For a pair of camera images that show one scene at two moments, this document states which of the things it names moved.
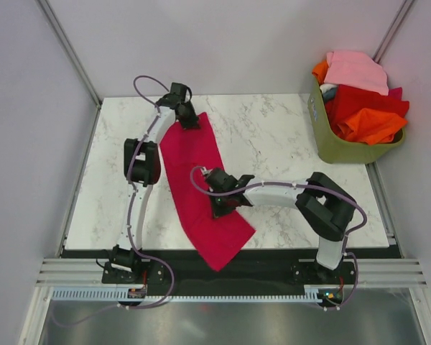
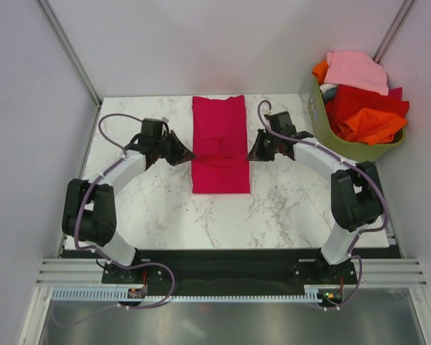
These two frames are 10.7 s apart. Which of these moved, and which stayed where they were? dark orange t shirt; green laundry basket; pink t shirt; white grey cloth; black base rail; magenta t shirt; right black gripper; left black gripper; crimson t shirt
Moved: left black gripper; right black gripper; magenta t shirt
Stayed: crimson t shirt; dark orange t shirt; white grey cloth; pink t shirt; green laundry basket; black base rail
